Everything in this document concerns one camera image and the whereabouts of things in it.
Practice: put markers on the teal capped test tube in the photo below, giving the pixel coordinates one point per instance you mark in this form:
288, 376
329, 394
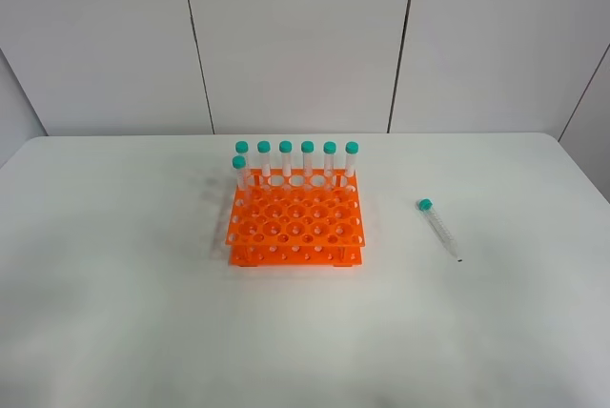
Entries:
446, 238

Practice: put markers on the orange test tube rack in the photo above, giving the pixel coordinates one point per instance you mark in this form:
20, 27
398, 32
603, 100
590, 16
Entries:
299, 221

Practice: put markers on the back row tube far right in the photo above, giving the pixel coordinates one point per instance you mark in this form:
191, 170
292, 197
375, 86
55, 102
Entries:
351, 149

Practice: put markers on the second row tube left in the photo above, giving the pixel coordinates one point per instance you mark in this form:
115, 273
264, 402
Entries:
241, 169

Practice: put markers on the back row tube far left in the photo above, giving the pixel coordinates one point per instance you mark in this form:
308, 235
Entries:
242, 148

